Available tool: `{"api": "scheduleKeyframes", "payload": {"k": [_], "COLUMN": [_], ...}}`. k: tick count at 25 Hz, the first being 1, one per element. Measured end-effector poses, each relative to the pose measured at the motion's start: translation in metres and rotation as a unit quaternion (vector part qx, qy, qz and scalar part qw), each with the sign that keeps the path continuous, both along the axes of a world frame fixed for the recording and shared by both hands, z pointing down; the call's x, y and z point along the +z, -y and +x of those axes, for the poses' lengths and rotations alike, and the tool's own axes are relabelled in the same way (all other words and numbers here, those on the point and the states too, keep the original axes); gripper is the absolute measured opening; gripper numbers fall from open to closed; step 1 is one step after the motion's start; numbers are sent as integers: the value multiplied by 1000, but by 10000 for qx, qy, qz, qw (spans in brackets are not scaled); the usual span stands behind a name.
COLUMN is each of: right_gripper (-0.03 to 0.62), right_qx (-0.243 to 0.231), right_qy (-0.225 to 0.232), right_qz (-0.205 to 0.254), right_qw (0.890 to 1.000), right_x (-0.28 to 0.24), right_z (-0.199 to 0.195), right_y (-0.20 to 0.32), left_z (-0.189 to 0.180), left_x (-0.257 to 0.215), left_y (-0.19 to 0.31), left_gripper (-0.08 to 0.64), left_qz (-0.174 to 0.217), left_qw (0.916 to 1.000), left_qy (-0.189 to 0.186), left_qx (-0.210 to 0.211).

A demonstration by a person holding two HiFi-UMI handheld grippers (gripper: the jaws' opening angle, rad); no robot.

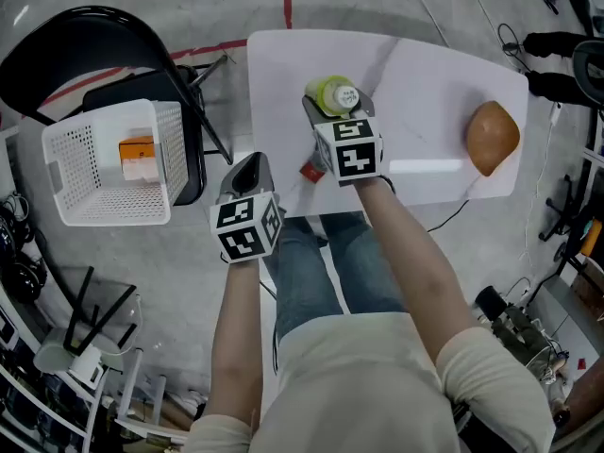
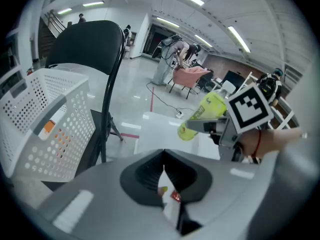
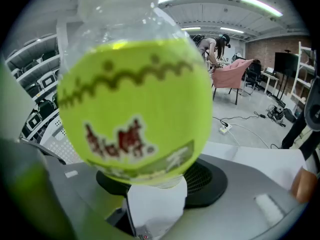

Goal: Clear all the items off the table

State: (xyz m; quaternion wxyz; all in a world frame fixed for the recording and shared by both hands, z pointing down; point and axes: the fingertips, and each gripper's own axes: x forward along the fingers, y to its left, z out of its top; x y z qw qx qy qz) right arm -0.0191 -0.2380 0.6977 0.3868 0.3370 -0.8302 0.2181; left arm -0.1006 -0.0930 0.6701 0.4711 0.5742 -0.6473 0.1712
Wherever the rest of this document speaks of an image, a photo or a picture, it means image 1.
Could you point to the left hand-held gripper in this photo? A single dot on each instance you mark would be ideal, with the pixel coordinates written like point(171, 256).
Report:
point(245, 229)

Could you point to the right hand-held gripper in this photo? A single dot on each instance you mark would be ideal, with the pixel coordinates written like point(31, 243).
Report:
point(351, 154)

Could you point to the green drink bottle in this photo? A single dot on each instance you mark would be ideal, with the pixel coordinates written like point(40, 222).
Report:
point(335, 95)

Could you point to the small red packet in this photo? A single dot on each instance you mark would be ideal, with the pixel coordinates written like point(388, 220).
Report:
point(311, 172)

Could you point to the orange tissue packet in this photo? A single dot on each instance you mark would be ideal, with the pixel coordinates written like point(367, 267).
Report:
point(137, 154)

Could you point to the brown wooden bowl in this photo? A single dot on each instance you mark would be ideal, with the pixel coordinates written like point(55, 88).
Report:
point(493, 137)

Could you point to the person's left forearm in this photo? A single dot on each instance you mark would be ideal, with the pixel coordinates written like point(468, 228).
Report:
point(236, 338)

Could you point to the person's right forearm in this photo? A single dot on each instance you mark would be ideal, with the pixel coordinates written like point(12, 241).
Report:
point(415, 272)

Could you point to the white marble-pattern table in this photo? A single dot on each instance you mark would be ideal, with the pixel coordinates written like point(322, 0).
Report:
point(424, 64)

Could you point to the black wristband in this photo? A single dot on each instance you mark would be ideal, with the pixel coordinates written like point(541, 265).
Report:
point(388, 182)

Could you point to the person's blue jeans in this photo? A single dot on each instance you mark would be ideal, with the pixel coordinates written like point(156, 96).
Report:
point(311, 272)

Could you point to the white perforated plastic basket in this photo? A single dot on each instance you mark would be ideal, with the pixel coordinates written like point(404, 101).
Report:
point(108, 201)

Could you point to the black folding chair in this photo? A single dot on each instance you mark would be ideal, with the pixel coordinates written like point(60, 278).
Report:
point(94, 40)

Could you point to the small white device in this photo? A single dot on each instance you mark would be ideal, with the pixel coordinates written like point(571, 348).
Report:
point(87, 366)

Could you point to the black office chair base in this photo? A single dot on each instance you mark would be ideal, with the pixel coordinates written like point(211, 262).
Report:
point(566, 215)

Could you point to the person's cream shirt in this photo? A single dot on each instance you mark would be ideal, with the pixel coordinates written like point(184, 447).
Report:
point(368, 394)

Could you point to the pale chair with black legs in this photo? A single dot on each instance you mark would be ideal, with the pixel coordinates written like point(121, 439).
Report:
point(52, 357)

